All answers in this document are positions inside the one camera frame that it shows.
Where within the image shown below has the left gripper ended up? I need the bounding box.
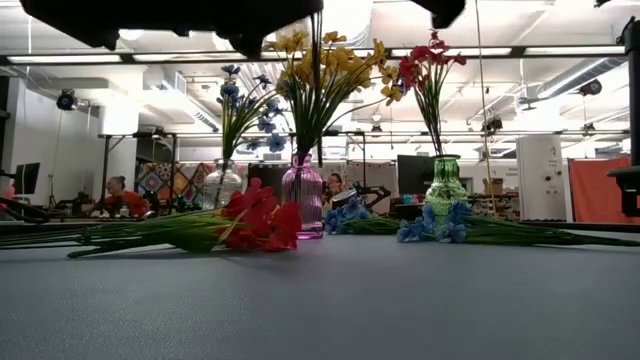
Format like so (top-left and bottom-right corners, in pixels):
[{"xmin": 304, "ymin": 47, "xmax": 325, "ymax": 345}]
[{"xmin": 199, "ymin": 0, "xmax": 324, "ymax": 59}]

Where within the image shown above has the red artificial flower bunch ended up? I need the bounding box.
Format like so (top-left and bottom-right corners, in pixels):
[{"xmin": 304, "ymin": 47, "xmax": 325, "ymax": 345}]
[
  {"xmin": 397, "ymin": 29, "xmax": 467, "ymax": 159},
  {"xmin": 67, "ymin": 177, "xmax": 304, "ymax": 260}
]

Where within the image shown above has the blue artificial flower bunch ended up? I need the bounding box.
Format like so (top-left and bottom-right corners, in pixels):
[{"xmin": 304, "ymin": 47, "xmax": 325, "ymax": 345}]
[
  {"xmin": 215, "ymin": 63, "xmax": 289, "ymax": 206},
  {"xmin": 396, "ymin": 201, "xmax": 640, "ymax": 249},
  {"xmin": 323, "ymin": 197, "xmax": 401, "ymax": 236}
]

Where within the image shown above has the pink glass vase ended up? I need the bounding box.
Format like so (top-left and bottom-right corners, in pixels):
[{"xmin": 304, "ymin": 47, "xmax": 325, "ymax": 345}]
[{"xmin": 280, "ymin": 152, "xmax": 324, "ymax": 240}]

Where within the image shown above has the green glass vase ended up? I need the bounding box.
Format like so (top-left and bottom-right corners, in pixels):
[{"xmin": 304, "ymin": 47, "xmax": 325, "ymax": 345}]
[{"xmin": 424, "ymin": 154, "xmax": 470, "ymax": 221}]

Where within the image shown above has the clear glass vase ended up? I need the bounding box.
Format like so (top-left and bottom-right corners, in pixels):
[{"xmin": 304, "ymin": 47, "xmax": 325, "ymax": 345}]
[{"xmin": 202, "ymin": 158, "xmax": 246, "ymax": 211}]

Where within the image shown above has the large black monitor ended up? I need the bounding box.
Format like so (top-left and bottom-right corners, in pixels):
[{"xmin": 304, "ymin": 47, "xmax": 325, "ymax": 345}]
[{"xmin": 397, "ymin": 154, "xmax": 436, "ymax": 197}]

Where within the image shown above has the black ceiling spotlight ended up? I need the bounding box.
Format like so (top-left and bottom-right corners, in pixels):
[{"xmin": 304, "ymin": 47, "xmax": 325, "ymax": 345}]
[
  {"xmin": 55, "ymin": 88, "xmax": 79, "ymax": 112},
  {"xmin": 578, "ymin": 78, "xmax": 604, "ymax": 97}
]

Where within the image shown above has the person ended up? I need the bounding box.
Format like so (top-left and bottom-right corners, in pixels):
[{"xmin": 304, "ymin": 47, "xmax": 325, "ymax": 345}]
[
  {"xmin": 323, "ymin": 172, "xmax": 347, "ymax": 204},
  {"xmin": 102, "ymin": 174, "xmax": 151, "ymax": 219}
]

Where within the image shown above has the white hanging box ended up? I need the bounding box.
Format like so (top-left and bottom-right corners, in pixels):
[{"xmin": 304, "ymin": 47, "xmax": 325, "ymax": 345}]
[{"xmin": 97, "ymin": 102, "xmax": 140, "ymax": 136}]

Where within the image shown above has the colourful patchwork quilt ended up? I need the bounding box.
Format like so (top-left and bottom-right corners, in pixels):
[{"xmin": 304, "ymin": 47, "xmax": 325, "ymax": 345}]
[{"xmin": 135, "ymin": 161, "xmax": 216, "ymax": 201}]

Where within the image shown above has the orange partition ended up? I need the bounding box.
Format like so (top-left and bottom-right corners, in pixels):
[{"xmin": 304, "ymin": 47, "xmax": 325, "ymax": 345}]
[{"xmin": 568, "ymin": 157, "xmax": 632, "ymax": 225}]

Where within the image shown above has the blue-grey table mat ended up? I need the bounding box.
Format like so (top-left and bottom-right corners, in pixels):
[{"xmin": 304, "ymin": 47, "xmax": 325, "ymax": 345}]
[{"xmin": 0, "ymin": 227, "xmax": 640, "ymax": 360}]

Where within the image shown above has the small black monitor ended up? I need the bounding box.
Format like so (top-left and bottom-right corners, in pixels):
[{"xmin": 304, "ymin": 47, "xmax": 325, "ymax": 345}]
[{"xmin": 13, "ymin": 162, "xmax": 41, "ymax": 196}]

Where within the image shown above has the thin hanging rope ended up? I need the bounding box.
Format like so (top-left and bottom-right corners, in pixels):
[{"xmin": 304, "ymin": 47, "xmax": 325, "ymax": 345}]
[{"xmin": 473, "ymin": 0, "xmax": 497, "ymax": 216}]

